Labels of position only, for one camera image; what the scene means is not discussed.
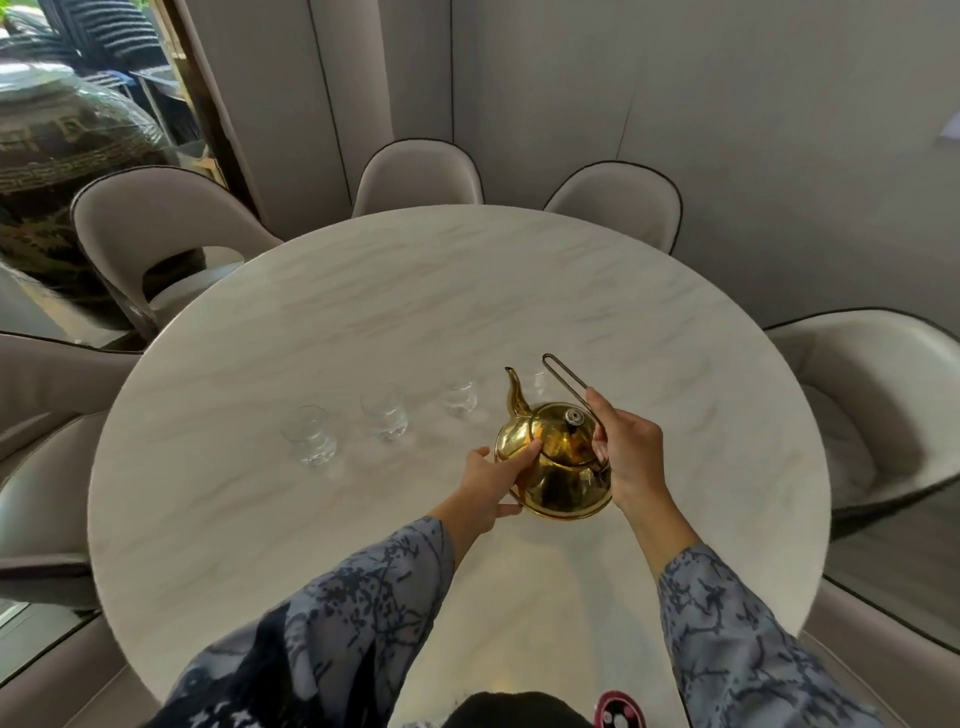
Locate person's left hand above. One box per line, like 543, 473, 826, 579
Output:
447, 439, 543, 538

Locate person's right hand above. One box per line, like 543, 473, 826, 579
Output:
584, 387, 670, 519

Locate gold metal teapot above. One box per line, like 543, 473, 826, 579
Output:
493, 352, 615, 522

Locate person's left forearm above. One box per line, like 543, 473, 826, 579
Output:
146, 504, 485, 728

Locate person's right forearm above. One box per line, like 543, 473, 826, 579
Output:
619, 483, 890, 728

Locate beige upholstered dining chair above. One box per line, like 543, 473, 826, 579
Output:
799, 576, 960, 728
0, 330, 145, 610
543, 160, 684, 257
70, 165, 284, 340
763, 306, 960, 520
351, 138, 486, 219
0, 613, 163, 728

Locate pink round badge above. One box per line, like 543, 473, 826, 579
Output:
592, 689, 648, 728

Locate large dark patterned jar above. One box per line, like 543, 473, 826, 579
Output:
0, 63, 207, 333

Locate stack of dark chairs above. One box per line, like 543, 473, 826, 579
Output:
36, 0, 198, 145

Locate gold metal frame strip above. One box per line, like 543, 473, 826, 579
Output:
147, 0, 262, 219

